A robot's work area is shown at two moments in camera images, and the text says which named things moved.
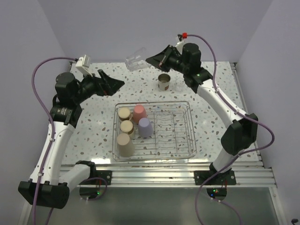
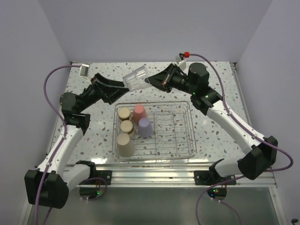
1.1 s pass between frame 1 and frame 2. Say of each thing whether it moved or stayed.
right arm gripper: moved
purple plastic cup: stayed
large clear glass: moved
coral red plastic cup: stayed
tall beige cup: stayed
